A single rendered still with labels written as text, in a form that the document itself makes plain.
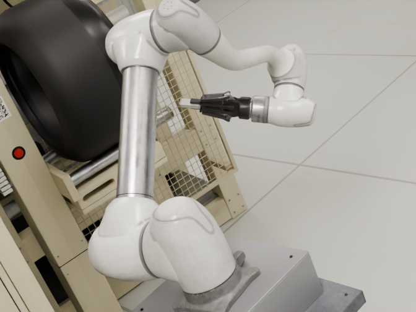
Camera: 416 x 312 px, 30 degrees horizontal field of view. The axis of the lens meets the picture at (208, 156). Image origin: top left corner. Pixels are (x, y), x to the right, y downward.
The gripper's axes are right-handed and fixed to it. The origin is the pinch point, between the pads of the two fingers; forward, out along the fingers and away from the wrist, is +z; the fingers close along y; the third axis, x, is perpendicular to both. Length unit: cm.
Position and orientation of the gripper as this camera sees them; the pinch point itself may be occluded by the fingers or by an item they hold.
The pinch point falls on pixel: (190, 103)
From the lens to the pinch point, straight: 259.2
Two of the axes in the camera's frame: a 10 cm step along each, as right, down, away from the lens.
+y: 0.3, 6.3, 7.8
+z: -9.9, -0.9, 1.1
